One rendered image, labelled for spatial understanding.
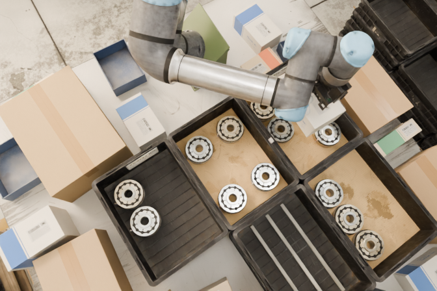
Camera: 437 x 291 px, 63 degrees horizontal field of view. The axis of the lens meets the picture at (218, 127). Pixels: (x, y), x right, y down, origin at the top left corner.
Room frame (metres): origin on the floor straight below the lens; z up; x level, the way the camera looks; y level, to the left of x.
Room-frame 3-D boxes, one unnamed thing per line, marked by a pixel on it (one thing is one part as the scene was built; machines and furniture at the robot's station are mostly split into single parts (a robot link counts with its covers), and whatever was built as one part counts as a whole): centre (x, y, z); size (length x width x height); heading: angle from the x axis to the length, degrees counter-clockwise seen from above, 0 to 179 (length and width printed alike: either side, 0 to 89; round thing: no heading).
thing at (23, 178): (0.18, 0.77, 0.74); 0.20 x 0.15 x 0.07; 43
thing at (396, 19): (1.27, -0.90, 0.37); 0.40 x 0.30 x 0.45; 38
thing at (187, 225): (0.09, 0.16, 0.87); 0.40 x 0.30 x 0.11; 42
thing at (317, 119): (0.48, -0.27, 1.09); 0.20 x 0.12 x 0.09; 38
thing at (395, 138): (0.48, -0.70, 0.79); 0.24 x 0.06 x 0.06; 130
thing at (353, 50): (0.46, -0.28, 1.41); 0.09 x 0.08 x 0.11; 84
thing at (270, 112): (0.53, -0.16, 0.86); 0.10 x 0.10 x 0.01
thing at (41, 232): (-0.06, 0.58, 0.83); 0.20 x 0.12 x 0.09; 132
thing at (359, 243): (0.07, -0.58, 0.86); 0.10 x 0.10 x 0.01
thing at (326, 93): (0.46, -0.29, 1.25); 0.09 x 0.08 x 0.12; 38
